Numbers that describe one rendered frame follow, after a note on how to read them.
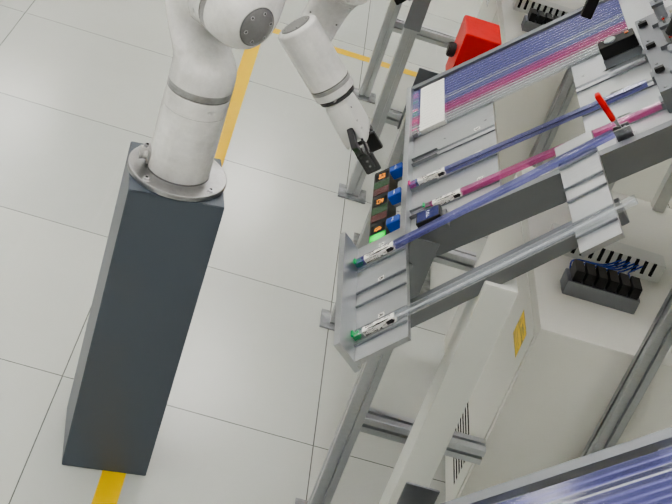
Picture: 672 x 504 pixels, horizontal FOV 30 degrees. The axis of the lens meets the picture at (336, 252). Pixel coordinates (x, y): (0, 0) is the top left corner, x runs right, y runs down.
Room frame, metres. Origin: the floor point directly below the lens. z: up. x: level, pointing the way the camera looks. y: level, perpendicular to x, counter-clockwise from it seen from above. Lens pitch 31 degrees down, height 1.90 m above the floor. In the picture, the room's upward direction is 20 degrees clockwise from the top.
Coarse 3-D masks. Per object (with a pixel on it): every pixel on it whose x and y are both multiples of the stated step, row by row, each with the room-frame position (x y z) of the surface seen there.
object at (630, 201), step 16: (608, 208) 1.75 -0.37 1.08; (624, 208) 1.74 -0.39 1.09; (576, 224) 1.74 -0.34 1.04; (592, 224) 1.73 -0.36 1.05; (544, 240) 1.73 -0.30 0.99; (560, 240) 1.73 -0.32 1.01; (512, 256) 1.73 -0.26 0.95; (528, 256) 1.72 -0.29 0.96; (480, 272) 1.72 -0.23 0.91; (496, 272) 1.72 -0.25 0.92; (448, 288) 1.71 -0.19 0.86; (464, 288) 1.71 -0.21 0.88; (416, 304) 1.71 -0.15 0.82
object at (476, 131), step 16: (480, 112) 2.49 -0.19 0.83; (448, 128) 2.48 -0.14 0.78; (464, 128) 2.45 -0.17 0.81; (480, 128) 2.42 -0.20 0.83; (496, 128) 2.40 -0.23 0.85; (416, 144) 2.47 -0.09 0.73; (432, 144) 2.43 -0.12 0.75; (448, 144) 2.40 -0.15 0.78; (464, 144) 2.37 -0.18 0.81; (480, 144) 2.35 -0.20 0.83; (416, 160) 2.39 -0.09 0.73; (432, 160) 2.36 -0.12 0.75; (448, 160) 2.33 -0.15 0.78; (480, 160) 2.28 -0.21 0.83; (496, 160) 2.25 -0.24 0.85; (416, 176) 2.32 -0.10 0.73; (448, 176) 2.26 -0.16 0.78; (464, 176) 2.24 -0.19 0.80; (480, 176) 2.21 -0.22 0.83; (416, 192) 2.25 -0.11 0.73; (432, 192) 2.22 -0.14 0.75; (448, 192) 2.20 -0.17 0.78; (480, 192) 2.15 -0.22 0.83; (416, 208) 2.17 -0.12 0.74; (448, 208) 2.14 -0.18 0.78
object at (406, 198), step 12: (408, 96) 2.68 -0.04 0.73; (408, 108) 2.61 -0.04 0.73; (408, 120) 2.55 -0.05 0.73; (408, 132) 2.49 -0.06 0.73; (408, 144) 2.43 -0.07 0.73; (408, 156) 2.38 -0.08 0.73; (408, 168) 2.33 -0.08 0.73; (408, 180) 2.28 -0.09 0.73; (408, 192) 2.23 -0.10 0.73; (408, 204) 2.19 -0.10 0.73; (408, 216) 2.14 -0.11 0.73; (408, 228) 2.10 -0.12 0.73
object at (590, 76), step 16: (624, 0) 2.75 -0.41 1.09; (640, 0) 2.71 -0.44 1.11; (624, 16) 2.67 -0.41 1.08; (640, 16) 2.63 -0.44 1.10; (592, 64) 2.50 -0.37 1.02; (624, 64) 2.44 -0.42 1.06; (640, 64) 2.41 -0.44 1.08; (576, 80) 2.46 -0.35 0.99; (592, 80) 2.42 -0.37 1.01; (608, 80) 2.40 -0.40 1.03; (624, 80) 2.37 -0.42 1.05; (640, 80) 2.34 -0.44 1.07; (592, 96) 2.36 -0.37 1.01; (640, 96) 2.28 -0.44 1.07; (656, 96) 2.25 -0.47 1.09; (592, 112) 2.29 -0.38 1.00; (624, 112) 2.24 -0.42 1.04; (656, 112) 2.19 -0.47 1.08; (592, 128) 2.23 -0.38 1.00; (640, 128) 2.15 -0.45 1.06; (608, 144) 2.14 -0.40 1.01
